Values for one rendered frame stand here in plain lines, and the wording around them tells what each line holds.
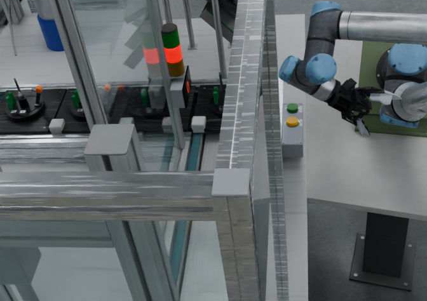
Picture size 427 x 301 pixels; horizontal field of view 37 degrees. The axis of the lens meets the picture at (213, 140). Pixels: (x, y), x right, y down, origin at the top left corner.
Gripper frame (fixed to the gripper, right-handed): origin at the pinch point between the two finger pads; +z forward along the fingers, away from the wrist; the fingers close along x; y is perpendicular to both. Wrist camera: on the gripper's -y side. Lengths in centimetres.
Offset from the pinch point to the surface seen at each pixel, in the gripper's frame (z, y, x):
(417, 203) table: 22.7, 10.0, -15.8
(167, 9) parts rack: -67, -43, -24
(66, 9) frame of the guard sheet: -91, 60, 19
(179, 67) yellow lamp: -59, -2, -18
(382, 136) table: 15.5, -20.2, -17.0
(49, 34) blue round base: -102, -81, -79
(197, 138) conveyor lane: -40, -12, -46
